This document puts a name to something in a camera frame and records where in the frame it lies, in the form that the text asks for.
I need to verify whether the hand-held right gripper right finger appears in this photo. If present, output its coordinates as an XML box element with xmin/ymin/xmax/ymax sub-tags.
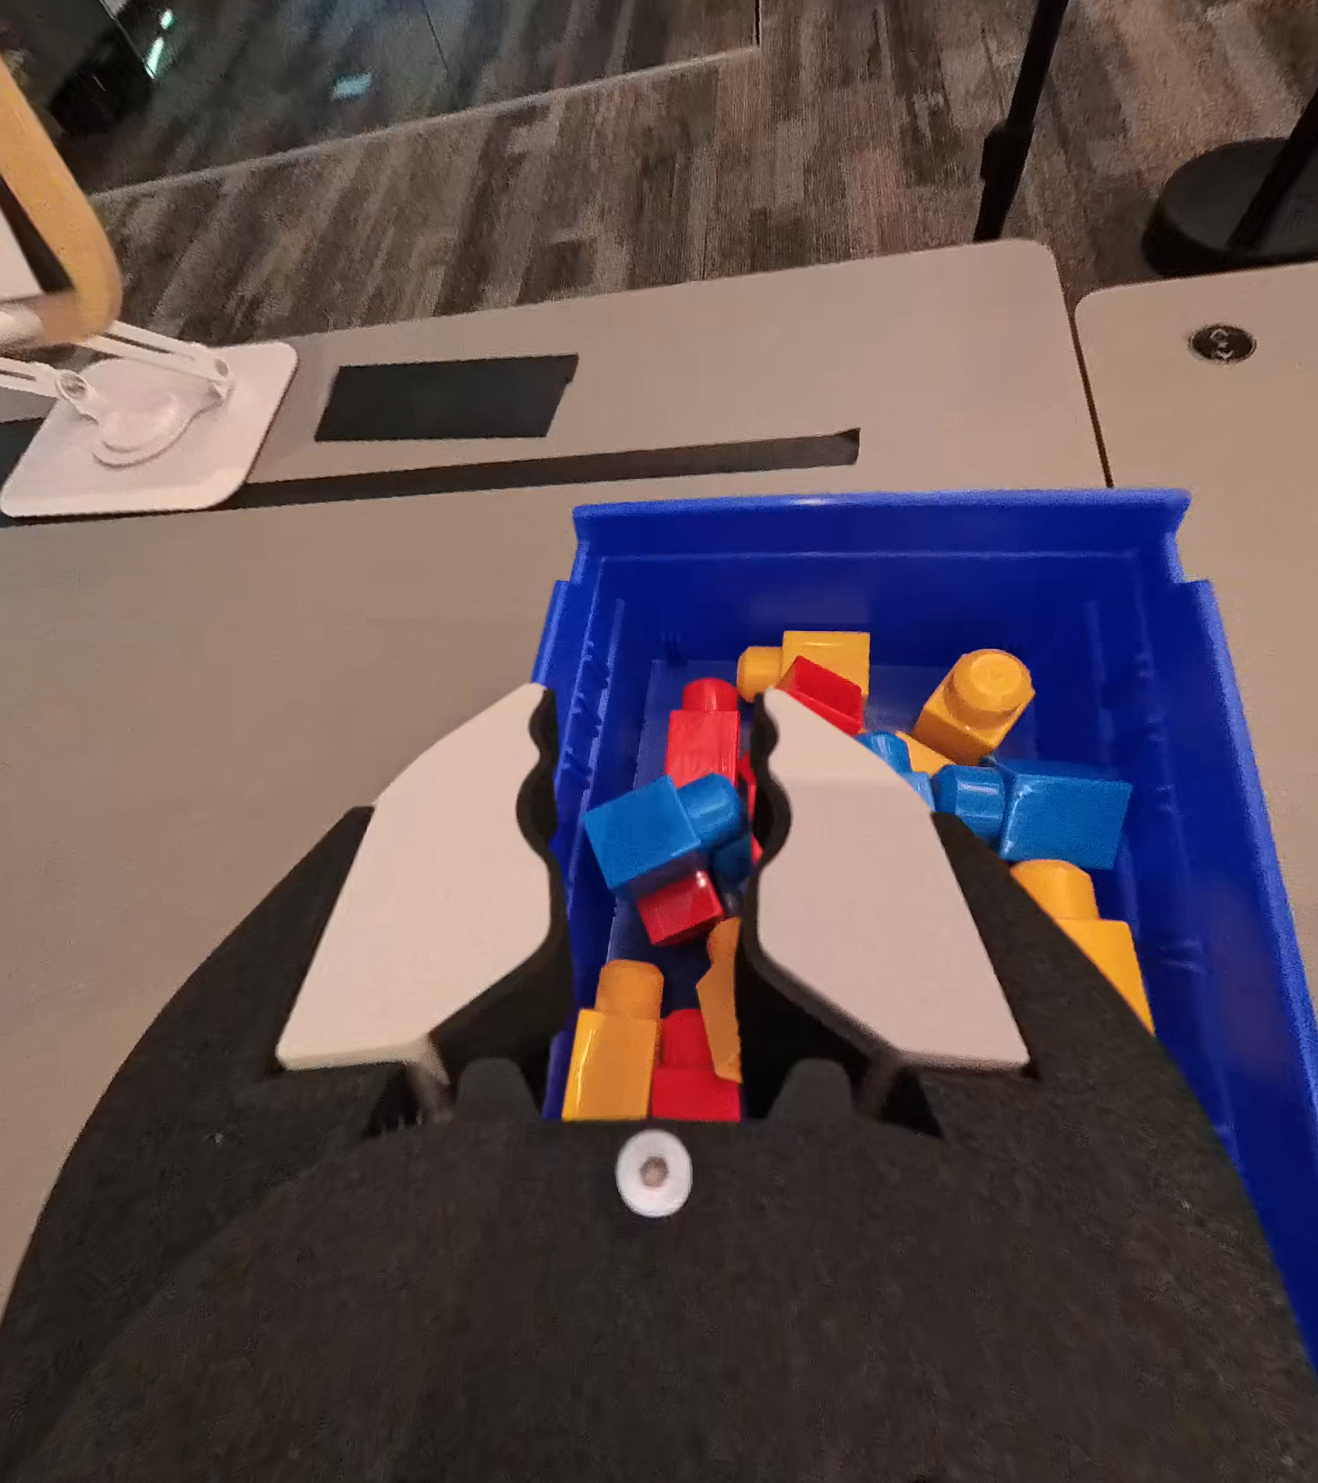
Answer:
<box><xmin>738</xmin><ymin>686</ymin><xmax>1035</xmax><ymax>1073</ymax></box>

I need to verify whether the instruction sheet stand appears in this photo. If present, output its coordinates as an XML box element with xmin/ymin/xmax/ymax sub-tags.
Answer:
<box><xmin>0</xmin><ymin>0</ymin><xmax>126</xmax><ymax>343</ymax></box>

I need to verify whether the pile of colourful blocks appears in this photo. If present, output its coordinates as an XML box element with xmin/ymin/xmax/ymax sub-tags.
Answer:
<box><xmin>561</xmin><ymin>628</ymin><xmax>1157</xmax><ymax>1122</ymax></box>

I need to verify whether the thin black pole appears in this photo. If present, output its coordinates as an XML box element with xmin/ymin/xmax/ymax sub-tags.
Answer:
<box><xmin>975</xmin><ymin>0</ymin><xmax>1072</xmax><ymax>241</ymax></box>

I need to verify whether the white sign stand base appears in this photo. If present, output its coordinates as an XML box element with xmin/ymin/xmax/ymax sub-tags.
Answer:
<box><xmin>0</xmin><ymin>322</ymin><xmax>299</xmax><ymax>519</ymax></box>

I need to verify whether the dark framed floor sign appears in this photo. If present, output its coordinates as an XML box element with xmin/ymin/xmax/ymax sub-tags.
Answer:
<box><xmin>1144</xmin><ymin>0</ymin><xmax>1318</xmax><ymax>276</ymax></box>

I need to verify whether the blue toy block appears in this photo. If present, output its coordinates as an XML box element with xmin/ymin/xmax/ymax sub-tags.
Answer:
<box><xmin>583</xmin><ymin>774</ymin><xmax>748</xmax><ymax>895</ymax></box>

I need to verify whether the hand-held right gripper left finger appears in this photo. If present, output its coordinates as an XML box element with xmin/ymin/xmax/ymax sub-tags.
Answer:
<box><xmin>274</xmin><ymin>681</ymin><xmax>575</xmax><ymax>1073</ymax></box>

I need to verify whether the blue plastic bin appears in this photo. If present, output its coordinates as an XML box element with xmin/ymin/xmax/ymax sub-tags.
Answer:
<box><xmin>530</xmin><ymin>489</ymin><xmax>1318</xmax><ymax>1483</ymax></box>

